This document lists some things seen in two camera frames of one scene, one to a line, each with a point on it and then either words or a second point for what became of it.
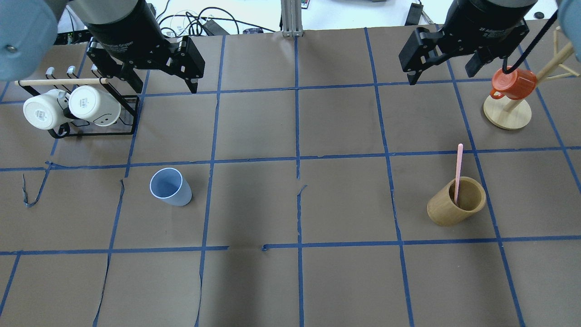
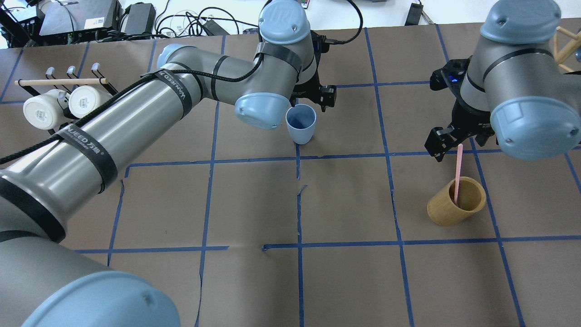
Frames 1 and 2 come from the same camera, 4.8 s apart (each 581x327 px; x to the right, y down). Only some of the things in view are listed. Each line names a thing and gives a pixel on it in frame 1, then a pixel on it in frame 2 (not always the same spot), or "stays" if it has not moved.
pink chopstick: (459, 165) stays
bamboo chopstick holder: (442, 210) stays
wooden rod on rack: (53, 81) stays
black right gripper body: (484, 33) to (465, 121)
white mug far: (47, 110) stays
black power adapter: (414, 13) stays
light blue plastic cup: (170, 186) to (300, 119)
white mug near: (88, 103) stays
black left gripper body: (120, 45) to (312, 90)
